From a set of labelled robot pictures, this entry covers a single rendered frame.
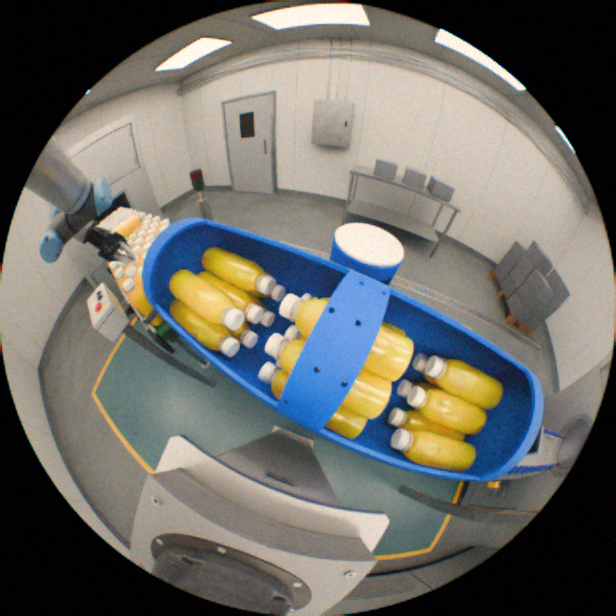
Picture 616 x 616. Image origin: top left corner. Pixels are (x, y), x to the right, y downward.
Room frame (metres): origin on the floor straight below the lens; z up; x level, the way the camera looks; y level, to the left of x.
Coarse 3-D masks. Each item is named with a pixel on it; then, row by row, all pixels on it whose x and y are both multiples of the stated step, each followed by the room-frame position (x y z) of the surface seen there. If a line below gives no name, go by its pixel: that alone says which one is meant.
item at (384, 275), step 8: (336, 248) 0.54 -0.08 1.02; (336, 256) 0.53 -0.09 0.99; (344, 256) 0.49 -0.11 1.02; (344, 264) 0.49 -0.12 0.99; (352, 264) 0.47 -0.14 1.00; (360, 264) 0.46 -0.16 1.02; (368, 264) 0.46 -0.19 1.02; (400, 264) 0.51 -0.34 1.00; (360, 272) 0.45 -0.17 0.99; (368, 272) 0.45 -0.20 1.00; (376, 272) 0.45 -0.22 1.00; (384, 272) 0.45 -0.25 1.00; (392, 272) 0.47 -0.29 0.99; (384, 280) 0.59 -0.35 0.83
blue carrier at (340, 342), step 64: (192, 256) 0.32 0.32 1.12; (256, 256) 0.37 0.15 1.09; (320, 320) 0.10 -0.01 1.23; (384, 320) 0.21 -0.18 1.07; (448, 320) 0.13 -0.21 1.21; (256, 384) 0.06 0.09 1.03; (320, 384) 0.04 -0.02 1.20; (512, 384) 0.01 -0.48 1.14; (384, 448) -0.06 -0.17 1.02; (512, 448) -0.13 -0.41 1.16
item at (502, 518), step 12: (408, 492) -0.59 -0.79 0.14; (420, 492) -0.58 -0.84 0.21; (432, 504) -0.60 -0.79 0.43; (444, 504) -0.58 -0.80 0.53; (456, 504) -0.58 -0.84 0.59; (456, 516) -0.62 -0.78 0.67; (468, 516) -0.60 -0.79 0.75; (480, 516) -0.59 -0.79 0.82; (492, 516) -0.58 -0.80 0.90; (504, 516) -0.58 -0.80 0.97; (516, 516) -0.58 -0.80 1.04; (528, 516) -0.58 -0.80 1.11
